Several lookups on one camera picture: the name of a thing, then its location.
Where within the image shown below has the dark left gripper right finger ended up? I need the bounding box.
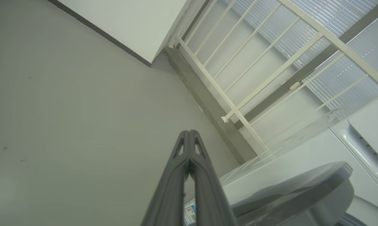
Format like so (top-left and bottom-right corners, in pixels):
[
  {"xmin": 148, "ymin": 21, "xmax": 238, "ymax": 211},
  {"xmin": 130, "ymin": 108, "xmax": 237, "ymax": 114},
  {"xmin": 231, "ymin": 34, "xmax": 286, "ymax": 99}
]
[{"xmin": 188, "ymin": 130, "xmax": 238, "ymax": 226}]

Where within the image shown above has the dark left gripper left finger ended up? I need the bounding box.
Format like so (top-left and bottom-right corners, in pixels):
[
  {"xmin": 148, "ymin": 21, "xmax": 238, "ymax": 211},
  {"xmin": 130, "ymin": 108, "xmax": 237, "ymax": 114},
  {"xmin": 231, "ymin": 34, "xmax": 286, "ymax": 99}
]
[{"xmin": 141, "ymin": 130, "xmax": 191, "ymax": 226}]

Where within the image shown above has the blue energy label sticker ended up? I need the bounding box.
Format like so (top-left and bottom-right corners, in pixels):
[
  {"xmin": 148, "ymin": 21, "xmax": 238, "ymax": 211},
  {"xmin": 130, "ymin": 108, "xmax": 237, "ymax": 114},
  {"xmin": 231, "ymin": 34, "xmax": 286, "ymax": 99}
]
[{"xmin": 184, "ymin": 203, "xmax": 197, "ymax": 225}]

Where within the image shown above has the white metal safety railing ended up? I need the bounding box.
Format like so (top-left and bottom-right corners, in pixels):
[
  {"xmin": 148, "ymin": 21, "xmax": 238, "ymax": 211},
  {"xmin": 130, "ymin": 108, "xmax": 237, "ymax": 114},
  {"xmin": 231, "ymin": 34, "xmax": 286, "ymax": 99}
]
[{"xmin": 167, "ymin": 0, "xmax": 378, "ymax": 152}]

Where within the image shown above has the white front-load washing machine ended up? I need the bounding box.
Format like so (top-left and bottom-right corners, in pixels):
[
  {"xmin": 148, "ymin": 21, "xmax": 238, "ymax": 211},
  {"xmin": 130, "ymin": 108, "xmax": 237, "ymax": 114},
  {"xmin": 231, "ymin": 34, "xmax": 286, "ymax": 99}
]
[{"xmin": 184, "ymin": 94, "xmax": 378, "ymax": 226}]

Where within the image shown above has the black round glass washer door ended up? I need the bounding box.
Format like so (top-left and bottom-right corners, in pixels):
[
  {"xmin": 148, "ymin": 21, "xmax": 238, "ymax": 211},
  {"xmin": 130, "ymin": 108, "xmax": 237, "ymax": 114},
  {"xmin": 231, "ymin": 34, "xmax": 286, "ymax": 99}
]
[{"xmin": 231, "ymin": 161, "xmax": 355, "ymax": 226}]

